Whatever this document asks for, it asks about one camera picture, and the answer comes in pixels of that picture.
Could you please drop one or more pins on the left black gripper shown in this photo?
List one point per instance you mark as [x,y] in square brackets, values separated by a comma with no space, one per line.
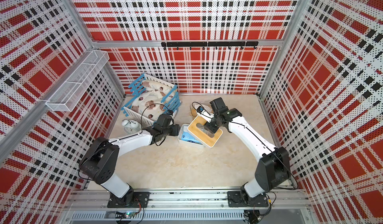
[175,128]

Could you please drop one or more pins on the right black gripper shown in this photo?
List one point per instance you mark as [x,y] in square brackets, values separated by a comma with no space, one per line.
[211,128]

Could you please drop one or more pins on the blue tissue pack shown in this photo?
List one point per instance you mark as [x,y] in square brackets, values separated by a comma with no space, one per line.
[189,138]

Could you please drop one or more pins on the white bamboo-lid tissue box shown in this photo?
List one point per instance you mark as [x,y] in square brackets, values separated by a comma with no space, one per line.
[198,130]

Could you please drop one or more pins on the clear plastic tissue box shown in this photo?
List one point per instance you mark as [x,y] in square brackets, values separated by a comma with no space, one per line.
[194,106]

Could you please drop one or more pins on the white plastic box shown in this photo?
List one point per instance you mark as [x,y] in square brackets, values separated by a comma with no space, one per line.
[184,127]

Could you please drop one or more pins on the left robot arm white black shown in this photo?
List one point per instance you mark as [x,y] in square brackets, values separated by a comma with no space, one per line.
[99,162]

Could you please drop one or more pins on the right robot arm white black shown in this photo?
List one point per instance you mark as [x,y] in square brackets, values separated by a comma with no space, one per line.
[272,162]

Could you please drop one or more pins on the bear print cloth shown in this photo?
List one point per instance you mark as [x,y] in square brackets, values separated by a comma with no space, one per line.
[150,103]

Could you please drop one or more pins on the blue white slatted crate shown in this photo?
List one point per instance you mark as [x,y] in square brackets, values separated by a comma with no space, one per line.
[137,89]

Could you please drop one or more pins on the white alarm clock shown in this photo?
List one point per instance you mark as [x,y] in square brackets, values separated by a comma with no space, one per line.
[131,126]

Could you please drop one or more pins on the green circuit board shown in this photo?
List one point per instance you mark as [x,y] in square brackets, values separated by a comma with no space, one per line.
[125,215]

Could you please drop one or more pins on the black hook rail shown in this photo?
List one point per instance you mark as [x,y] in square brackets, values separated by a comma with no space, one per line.
[210,44]

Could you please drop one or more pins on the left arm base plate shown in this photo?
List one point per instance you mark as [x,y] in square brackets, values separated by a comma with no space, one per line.
[131,199]

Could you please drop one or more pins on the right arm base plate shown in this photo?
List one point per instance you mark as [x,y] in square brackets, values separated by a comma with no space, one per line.
[241,199]

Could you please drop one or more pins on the white wire mesh shelf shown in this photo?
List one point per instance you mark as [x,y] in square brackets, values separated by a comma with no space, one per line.
[68,95]

